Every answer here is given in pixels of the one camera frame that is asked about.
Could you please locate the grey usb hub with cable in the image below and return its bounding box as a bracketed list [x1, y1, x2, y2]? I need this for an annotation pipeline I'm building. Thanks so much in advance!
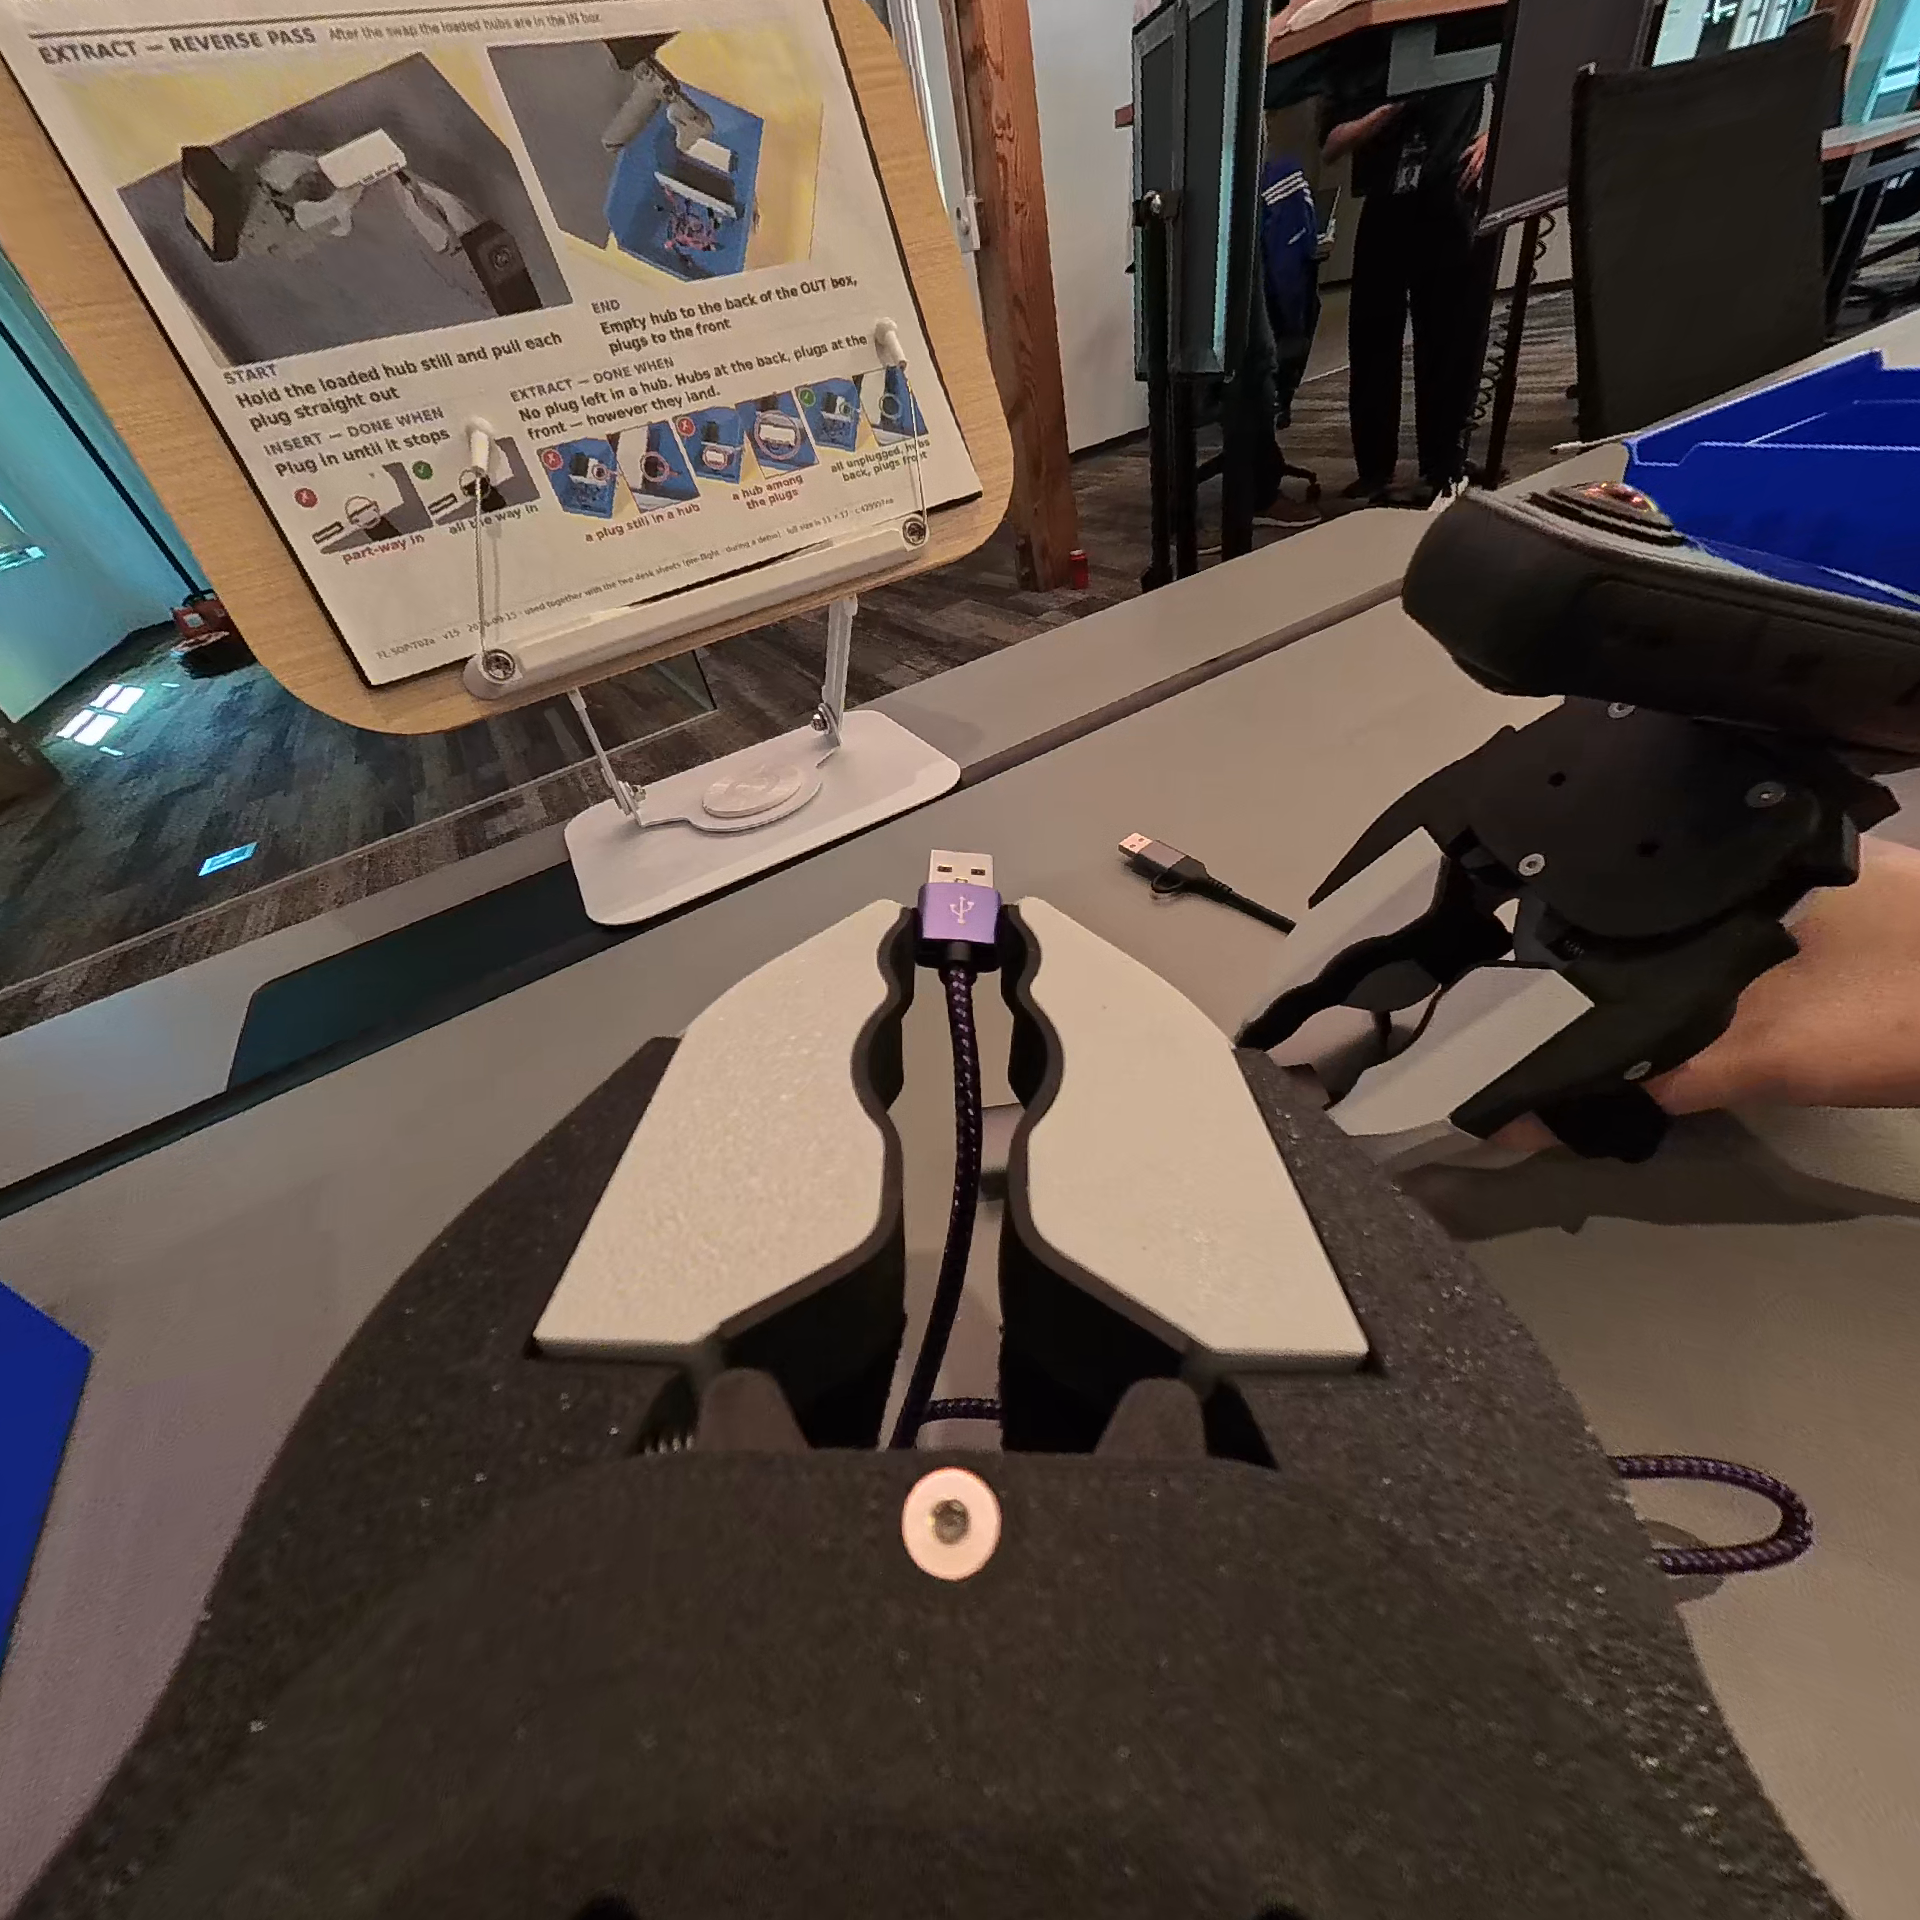
[1117, 829, 1298, 935]

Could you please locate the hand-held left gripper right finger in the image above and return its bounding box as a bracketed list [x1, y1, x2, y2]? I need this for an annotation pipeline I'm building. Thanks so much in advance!
[996, 896, 1374, 1375]

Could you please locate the wooden pillar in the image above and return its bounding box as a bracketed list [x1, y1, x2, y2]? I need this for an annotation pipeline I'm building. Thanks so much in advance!
[951, 0, 1082, 594]

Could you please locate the printed instruction sheet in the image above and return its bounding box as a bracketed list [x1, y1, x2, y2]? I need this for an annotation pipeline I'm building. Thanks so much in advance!
[0, 0, 986, 687]

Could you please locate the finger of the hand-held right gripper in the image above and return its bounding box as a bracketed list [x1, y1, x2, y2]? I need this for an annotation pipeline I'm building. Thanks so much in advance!
[1234, 858, 1519, 1069]
[1308, 708, 1565, 911]

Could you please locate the black office chair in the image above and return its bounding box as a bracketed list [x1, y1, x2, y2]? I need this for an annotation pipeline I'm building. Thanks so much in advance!
[1569, 37, 1854, 443]

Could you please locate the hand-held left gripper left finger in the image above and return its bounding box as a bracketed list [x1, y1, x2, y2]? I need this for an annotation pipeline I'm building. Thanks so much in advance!
[530, 901, 916, 1373]

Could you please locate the purple braided usb cable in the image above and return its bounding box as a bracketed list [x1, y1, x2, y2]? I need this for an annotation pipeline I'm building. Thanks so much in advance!
[885, 848, 1817, 1579]

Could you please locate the black screen on stand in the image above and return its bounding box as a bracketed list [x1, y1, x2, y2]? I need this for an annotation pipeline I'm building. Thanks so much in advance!
[1477, 0, 1660, 488]
[1130, 0, 1277, 590]

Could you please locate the person's right hand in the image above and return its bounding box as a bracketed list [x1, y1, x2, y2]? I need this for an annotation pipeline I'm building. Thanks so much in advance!
[1650, 837, 1920, 1119]

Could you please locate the blue plastic bin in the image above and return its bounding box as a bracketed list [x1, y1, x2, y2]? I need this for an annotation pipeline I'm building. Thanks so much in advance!
[1620, 348, 1920, 607]
[0, 1282, 97, 1670]

